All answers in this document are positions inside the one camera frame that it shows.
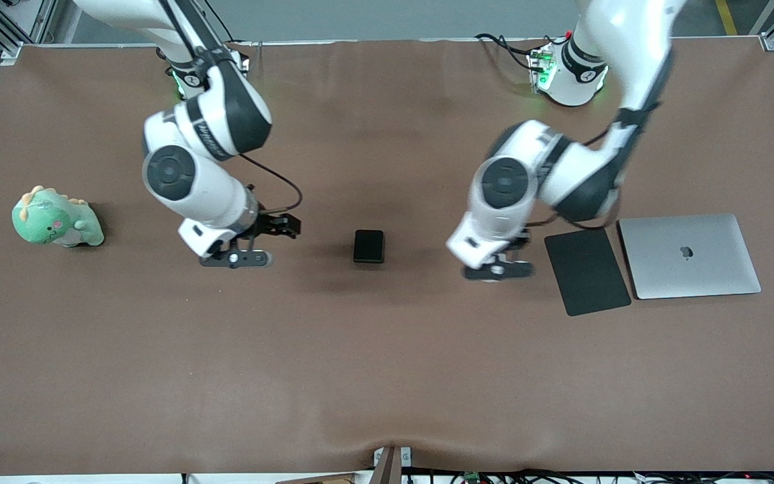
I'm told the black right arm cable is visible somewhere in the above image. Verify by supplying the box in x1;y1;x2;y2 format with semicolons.
239;153;304;214

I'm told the black phone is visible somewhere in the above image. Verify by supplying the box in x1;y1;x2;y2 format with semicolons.
353;229;385;264

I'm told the front camera mount bracket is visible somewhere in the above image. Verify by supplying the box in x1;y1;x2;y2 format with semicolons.
372;446;413;484

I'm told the green dinosaur plush toy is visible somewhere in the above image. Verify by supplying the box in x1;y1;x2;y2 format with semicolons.
11;186;105;248

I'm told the black base cables bundle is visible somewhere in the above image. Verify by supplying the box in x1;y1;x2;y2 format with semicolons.
474;32;552;76

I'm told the silver laptop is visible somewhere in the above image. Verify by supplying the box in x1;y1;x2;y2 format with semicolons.
618;214;762;300

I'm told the black mouse pad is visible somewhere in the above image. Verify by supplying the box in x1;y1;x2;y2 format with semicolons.
544;227;632;317

